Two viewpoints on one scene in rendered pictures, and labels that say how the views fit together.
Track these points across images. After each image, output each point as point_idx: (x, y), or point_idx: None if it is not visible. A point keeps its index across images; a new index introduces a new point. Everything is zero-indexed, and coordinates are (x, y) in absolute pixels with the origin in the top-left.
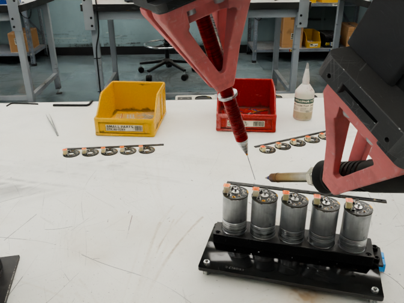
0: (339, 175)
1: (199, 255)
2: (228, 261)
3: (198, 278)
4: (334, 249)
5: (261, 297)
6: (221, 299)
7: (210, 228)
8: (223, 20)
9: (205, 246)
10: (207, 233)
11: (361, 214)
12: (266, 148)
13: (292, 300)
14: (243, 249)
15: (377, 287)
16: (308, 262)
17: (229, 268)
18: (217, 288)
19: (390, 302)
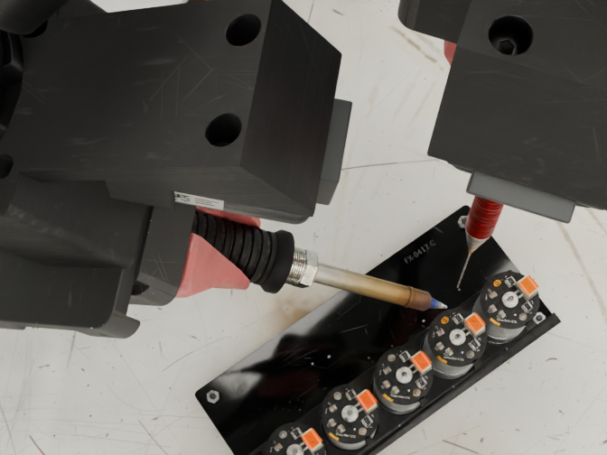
0: (224, 213)
1: (510, 249)
2: (440, 255)
3: (458, 207)
4: (312, 416)
5: (350, 259)
6: (393, 205)
7: (568, 325)
8: None
9: (504, 253)
10: (557, 309)
11: (277, 432)
12: None
13: (311, 293)
14: (448, 303)
15: (213, 409)
16: (338, 371)
17: (424, 246)
18: (416, 217)
19: (192, 420)
